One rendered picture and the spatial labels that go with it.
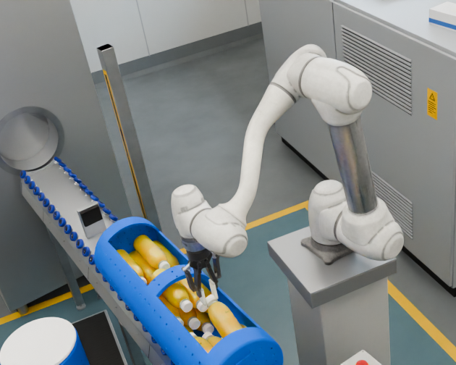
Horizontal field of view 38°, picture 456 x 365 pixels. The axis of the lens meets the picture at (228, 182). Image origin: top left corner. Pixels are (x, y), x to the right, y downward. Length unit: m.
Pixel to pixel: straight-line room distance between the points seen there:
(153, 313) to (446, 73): 1.72
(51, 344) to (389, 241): 1.25
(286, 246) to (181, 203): 0.76
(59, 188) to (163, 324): 1.54
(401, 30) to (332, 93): 1.54
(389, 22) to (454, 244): 1.19
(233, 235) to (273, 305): 2.10
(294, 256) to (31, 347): 1.02
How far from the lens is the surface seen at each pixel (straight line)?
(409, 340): 3.71
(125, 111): 3.15
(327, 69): 1.98
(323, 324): 2.62
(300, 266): 2.52
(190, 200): 1.96
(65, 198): 3.53
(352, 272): 2.48
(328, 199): 2.41
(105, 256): 2.61
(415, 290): 3.98
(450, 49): 3.18
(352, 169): 2.15
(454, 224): 3.60
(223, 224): 1.87
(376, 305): 2.71
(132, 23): 7.06
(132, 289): 2.43
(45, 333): 2.60
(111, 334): 3.81
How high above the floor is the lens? 2.71
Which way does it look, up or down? 33 degrees down
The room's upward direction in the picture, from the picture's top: 11 degrees counter-clockwise
